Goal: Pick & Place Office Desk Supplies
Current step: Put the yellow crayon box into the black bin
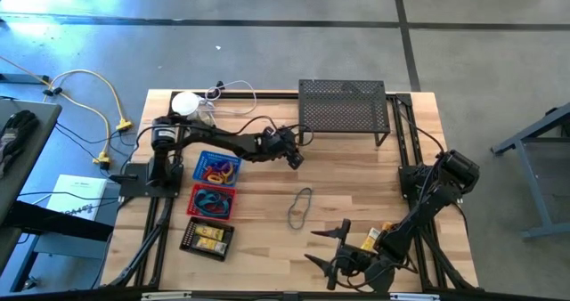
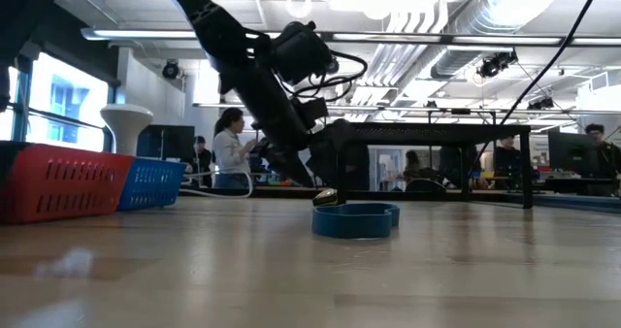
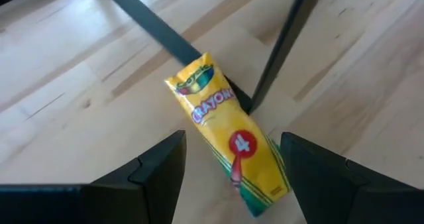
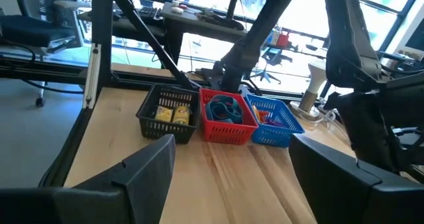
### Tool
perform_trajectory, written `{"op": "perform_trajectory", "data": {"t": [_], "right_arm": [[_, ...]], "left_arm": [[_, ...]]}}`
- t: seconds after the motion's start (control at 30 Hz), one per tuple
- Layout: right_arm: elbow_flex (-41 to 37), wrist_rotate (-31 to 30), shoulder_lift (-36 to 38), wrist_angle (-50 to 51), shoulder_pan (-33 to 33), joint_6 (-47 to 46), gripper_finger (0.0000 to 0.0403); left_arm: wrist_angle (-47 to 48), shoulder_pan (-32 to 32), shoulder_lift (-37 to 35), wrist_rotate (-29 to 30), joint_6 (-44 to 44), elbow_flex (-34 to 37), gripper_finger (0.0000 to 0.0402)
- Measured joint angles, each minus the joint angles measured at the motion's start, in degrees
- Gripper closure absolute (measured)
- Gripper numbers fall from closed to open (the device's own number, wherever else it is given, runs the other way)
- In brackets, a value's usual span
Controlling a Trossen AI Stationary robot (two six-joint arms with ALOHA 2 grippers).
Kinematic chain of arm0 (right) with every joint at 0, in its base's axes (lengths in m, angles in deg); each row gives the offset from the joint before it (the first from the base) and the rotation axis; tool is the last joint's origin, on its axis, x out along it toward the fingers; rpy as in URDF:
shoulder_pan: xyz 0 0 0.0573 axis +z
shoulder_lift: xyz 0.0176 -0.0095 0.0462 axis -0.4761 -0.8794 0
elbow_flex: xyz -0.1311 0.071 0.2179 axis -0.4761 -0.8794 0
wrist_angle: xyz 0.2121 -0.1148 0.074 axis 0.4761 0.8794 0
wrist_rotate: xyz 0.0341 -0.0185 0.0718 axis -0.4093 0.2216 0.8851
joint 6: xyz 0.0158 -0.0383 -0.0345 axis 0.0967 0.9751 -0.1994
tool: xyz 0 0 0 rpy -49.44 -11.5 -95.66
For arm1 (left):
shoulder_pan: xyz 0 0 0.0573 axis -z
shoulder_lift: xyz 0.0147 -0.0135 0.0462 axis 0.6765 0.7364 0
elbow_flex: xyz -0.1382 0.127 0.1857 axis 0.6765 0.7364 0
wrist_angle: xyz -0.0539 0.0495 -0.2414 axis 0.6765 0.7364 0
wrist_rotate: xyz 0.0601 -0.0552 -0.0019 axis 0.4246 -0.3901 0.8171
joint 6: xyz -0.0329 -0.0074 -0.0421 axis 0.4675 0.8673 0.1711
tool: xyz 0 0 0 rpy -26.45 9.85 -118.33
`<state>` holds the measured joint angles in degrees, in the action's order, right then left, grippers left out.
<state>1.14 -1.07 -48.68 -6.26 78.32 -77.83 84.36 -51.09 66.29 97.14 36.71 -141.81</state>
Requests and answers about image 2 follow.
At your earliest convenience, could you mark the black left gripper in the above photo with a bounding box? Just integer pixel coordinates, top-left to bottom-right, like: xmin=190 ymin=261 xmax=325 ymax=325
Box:
xmin=220 ymin=63 xmax=330 ymax=189

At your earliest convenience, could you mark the red plastic basket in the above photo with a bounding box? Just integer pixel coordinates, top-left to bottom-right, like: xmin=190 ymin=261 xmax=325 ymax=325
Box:
xmin=0 ymin=142 xmax=136 ymax=225

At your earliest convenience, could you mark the black computer monitor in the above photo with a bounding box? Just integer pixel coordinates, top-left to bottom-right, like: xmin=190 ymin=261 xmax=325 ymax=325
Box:
xmin=547 ymin=131 xmax=591 ymax=172
xmin=136 ymin=124 xmax=196 ymax=160

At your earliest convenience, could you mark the black chair back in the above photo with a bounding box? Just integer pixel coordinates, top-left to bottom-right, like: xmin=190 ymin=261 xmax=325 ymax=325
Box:
xmin=405 ymin=178 xmax=448 ymax=193

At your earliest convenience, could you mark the black mesh shelf riser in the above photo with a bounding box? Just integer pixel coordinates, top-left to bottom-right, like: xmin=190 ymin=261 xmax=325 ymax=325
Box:
xmin=334 ymin=120 xmax=535 ymax=210

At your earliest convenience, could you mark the blue plastic basket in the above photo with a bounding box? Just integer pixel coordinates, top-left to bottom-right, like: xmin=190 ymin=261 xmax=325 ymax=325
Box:
xmin=115 ymin=156 xmax=189 ymax=212

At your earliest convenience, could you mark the white mushroom lamp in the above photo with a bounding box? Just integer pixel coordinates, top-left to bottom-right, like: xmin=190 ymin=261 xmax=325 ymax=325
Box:
xmin=100 ymin=103 xmax=154 ymax=157

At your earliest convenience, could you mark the long ceiling light bar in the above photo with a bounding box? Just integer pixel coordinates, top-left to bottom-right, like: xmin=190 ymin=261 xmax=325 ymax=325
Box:
xmin=81 ymin=26 xmax=564 ymax=47

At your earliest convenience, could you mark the black ceiling light cluster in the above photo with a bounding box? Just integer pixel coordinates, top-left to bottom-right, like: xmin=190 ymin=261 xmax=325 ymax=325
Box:
xmin=476 ymin=49 xmax=519 ymax=80

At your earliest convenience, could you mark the bright window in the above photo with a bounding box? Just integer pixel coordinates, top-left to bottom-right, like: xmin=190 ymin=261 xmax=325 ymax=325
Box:
xmin=9 ymin=50 xmax=111 ymax=152

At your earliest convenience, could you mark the dark blue flat board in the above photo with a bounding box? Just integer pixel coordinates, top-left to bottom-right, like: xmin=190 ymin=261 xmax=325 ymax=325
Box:
xmin=531 ymin=194 xmax=621 ymax=215

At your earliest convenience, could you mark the white curved hose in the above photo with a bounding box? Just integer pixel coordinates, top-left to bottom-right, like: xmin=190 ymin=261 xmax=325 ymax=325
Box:
xmin=179 ymin=166 xmax=255 ymax=200

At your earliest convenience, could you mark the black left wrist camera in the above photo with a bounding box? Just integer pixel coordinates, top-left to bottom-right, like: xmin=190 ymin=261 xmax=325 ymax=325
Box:
xmin=271 ymin=20 xmax=336 ymax=84

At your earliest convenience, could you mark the black camera cable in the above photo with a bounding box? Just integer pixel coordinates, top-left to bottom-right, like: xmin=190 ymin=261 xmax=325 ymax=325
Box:
xmin=288 ymin=49 xmax=369 ymax=104

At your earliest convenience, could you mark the white ring ceiling lamp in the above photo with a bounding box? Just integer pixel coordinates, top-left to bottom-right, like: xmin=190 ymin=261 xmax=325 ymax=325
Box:
xmin=284 ymin=0 xmax=313 ymax=20

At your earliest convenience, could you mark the silver ventilation duct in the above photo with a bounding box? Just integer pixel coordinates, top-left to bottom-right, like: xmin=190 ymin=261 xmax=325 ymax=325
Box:
xmin=430 ymin=0 xmax=567 ymax=81

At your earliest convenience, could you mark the black hanging cable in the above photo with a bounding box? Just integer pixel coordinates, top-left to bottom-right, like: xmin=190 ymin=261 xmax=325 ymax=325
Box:
xmin=469 ymin=0 xmax=606 ymax=175

